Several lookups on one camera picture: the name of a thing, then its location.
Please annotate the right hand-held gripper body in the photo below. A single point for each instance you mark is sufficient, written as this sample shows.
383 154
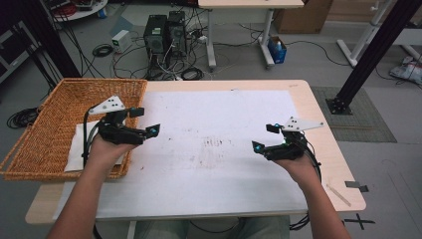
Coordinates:
288 149

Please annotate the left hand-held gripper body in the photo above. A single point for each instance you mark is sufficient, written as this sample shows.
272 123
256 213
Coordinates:
119 132

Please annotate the wicker basket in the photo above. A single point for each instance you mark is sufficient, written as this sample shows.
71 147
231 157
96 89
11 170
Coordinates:
49 132

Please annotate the person's left hand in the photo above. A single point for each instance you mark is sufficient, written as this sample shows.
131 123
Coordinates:
106 152

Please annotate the person's right hand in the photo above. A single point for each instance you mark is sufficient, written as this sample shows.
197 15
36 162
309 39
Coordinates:
300 171

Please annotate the wooden table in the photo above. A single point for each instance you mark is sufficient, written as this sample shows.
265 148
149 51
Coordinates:
325 159

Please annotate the white table mat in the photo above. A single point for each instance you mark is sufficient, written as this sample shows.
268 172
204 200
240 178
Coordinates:
215 179

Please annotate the wooden stick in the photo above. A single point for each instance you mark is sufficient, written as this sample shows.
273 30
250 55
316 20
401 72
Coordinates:
338 195

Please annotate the white power supply box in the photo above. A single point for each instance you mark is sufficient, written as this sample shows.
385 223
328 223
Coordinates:
121 40

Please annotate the blue plastic bin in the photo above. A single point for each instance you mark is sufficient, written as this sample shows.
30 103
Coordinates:
277 51

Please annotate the black tape strip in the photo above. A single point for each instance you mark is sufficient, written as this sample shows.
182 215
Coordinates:
356 186

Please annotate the black computer tower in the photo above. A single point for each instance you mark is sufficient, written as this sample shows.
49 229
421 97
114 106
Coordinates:
155 35
176 33

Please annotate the grey floor mat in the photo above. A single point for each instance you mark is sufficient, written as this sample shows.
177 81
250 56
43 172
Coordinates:
365 126

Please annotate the black tape cross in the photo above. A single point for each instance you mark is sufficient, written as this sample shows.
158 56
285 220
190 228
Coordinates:
359 221

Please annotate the round white table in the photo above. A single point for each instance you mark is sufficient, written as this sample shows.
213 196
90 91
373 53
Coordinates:
83 10

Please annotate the large cardboard box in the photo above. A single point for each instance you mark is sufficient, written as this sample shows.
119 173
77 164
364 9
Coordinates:
303 16

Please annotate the light wooden desk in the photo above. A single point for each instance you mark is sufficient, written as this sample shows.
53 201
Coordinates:
249 3

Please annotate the white stand legs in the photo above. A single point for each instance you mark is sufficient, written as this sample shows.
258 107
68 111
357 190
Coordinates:
365 33

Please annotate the crumpled plastic bag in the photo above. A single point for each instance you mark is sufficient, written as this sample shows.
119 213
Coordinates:
408 71

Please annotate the black aluminium post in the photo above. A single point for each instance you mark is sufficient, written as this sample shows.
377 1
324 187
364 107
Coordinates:
371 56

